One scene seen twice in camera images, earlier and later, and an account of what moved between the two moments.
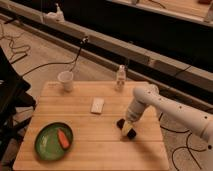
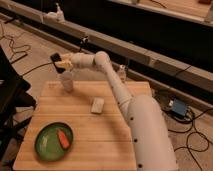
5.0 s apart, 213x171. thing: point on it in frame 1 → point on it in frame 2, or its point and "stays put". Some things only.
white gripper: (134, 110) → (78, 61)
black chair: (13, 99) stays put
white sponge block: (97, 105) stays put
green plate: (48, 145) stays put
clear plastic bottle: (120, 79) stays put
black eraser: (131, 133) → (56, 57)
